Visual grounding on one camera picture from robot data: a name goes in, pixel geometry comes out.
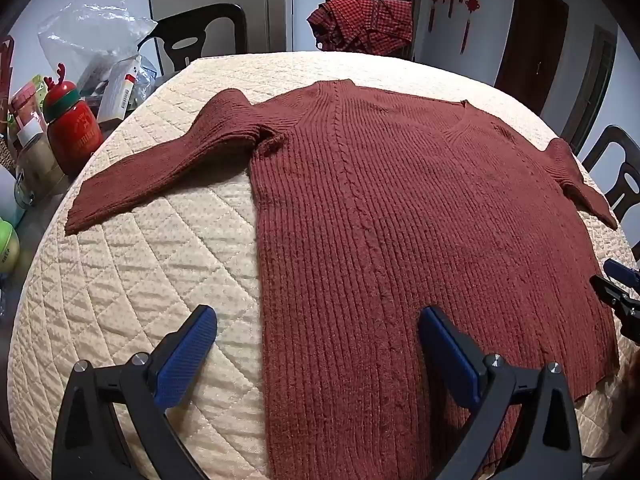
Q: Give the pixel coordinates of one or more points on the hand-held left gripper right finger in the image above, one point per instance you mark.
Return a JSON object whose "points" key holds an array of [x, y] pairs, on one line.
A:
{"points": [[445, 350]]}

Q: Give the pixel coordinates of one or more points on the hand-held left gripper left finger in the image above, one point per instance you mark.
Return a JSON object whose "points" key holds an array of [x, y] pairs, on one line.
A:
{"points": [[185, 355]]}

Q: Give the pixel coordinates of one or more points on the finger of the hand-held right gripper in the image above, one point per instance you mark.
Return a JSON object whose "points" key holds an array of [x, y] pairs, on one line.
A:
{"points": [[622, 272], [625, 305]]}

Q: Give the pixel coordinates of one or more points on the rust brown knit sweater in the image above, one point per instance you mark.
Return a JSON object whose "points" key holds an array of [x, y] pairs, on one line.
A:
{"points": [[400, 210]]}

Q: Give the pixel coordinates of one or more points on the beige quilted table cover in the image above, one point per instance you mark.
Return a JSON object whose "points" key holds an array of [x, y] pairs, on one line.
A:
{"points": [[175, 260]]}

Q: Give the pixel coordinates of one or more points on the black chair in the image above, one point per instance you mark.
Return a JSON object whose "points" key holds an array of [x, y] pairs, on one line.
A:
{"points": [[225, 20], [607, 145]]}

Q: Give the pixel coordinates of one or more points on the green round container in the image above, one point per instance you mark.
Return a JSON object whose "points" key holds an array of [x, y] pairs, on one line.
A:
{"points": [[7, 247]]}

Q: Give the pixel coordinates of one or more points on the glass jar with white lid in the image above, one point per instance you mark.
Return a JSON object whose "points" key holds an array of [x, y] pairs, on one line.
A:
{"points": [[35, 165]]}

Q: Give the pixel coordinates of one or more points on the red reindeer bottle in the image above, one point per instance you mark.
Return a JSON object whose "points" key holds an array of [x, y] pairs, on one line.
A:
{"points": [[72, 130]]}

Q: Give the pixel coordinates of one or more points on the brown door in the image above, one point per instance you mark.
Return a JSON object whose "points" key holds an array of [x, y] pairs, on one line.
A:
{"points": [[530, 35]]}

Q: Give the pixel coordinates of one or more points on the white box with red mark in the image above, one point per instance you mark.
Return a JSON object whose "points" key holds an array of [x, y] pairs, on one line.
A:
{"points": [[117, 90]]}

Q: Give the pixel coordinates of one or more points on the pink box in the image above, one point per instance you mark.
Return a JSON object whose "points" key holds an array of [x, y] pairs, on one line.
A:
{"points": [[25, 102]]}

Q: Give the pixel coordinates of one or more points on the red plaid cloth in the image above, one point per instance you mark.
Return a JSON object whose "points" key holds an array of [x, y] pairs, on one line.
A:
{"points": [[370, 25]]}

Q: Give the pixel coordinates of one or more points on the red gift bag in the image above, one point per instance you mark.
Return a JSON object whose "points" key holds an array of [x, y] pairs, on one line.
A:
{"points": [[6, 70]]}

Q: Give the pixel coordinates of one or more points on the clear plastic bag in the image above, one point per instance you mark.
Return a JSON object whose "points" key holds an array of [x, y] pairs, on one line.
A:
{"points": [[90, 25]]}

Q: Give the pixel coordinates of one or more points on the dark door frame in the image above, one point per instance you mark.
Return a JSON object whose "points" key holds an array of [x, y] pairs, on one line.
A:
{"points": [[592, 85]]}

